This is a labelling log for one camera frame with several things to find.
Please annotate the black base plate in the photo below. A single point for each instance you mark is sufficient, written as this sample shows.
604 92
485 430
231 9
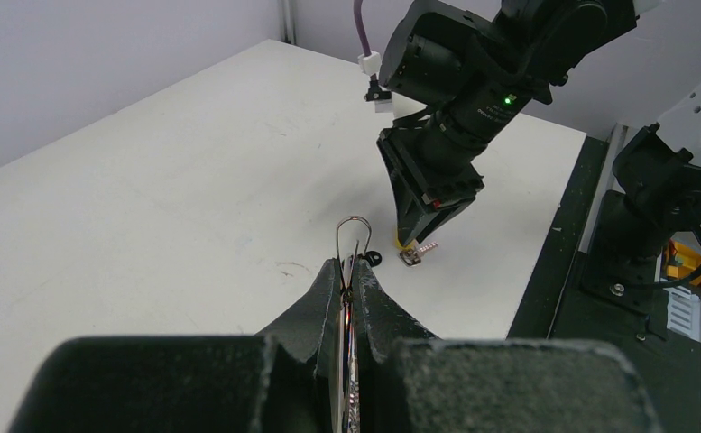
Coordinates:
571 295

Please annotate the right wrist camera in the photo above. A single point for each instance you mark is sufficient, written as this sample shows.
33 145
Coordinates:
379 97

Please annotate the key with yellow tag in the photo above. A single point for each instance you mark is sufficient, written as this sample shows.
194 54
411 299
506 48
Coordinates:
412 253

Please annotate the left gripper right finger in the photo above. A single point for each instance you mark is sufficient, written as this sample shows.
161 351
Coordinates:
422 383

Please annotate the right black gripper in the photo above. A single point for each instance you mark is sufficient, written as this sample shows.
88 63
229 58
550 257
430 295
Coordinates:
419 186

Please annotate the right white cable duct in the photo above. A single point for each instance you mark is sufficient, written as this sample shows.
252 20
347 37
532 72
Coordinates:
684 313

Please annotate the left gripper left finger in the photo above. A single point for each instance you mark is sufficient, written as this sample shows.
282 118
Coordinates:
272 381

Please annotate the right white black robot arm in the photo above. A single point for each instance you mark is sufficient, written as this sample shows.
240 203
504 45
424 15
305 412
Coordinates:
472 77

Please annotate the silver keyring with keys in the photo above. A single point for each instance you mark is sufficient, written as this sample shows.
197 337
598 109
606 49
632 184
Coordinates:
352 362

